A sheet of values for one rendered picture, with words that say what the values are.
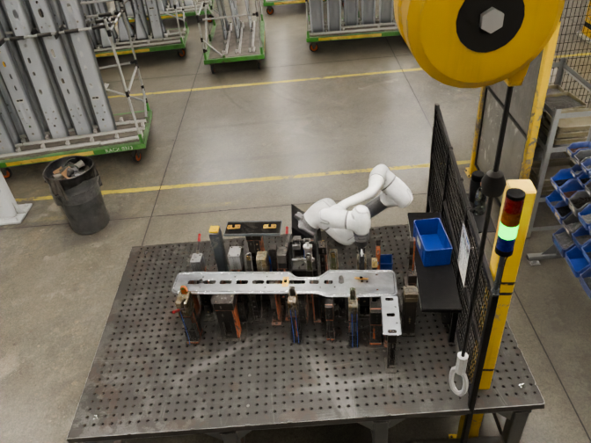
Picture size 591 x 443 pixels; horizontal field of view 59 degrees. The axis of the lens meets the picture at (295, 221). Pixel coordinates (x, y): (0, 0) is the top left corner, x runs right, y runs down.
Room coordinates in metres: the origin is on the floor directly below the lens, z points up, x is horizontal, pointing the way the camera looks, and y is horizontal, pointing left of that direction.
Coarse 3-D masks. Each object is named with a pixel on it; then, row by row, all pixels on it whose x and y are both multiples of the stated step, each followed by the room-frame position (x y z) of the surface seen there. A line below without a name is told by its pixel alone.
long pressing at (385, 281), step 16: (192, 272) 2.50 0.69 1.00; (208, 272) 2.48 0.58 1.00; (224, 272) 2.46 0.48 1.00; (240, 272) 2.45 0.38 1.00; (256, 272) 2.43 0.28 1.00; (272, 272) 2.42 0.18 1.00; (288, 272) 2.40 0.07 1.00; (336, 272) 2.36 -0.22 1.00; (352, 272) 2.35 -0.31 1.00; (368, 272) 2.33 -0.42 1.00; (384, 272) 2.32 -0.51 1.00; (176, 288) 2.37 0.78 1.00; (192, 288) 2.35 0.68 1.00; (208, 288) 2.34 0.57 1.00; (224, 288) 2.32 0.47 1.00; (240, 288) 2.31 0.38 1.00; (256, 288) 2.30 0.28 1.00; (272, 288) 2.28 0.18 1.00; (304, 288) 2.25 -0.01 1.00; (320, 288) 2.24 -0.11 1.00; (336, 288) 2.22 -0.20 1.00; (368, 288) 2.20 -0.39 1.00; (384, 288) 2.18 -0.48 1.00
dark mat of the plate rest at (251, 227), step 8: (232, 224) 2.75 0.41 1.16; (240, 224) 2.74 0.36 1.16; (248, 224) 2.74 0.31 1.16; (256, 224) 2.73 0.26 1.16; (264, 224) 2.72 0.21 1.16; (280, 224) 2.70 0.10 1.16; (232, 232) 2.67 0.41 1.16; (240, 232) 2.66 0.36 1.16; (248, 232) 2.65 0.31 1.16; (256, 232) 2.64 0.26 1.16; (264, 232) 2.63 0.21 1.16; (272, 232) 2.63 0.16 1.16
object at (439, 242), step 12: (420, 228) 2.60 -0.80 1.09; (432, 228) 2.60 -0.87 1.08; (420, 240) 2.41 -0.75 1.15; (432, 240) 2.53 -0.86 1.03; (444, 240) 2.44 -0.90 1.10; (420, 252) 2.39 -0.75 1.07; (432, 252) 2.30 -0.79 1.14; (444, 252) 2.30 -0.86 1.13; (432, 264) 2.30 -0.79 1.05; (444, 264) 2.30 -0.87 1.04
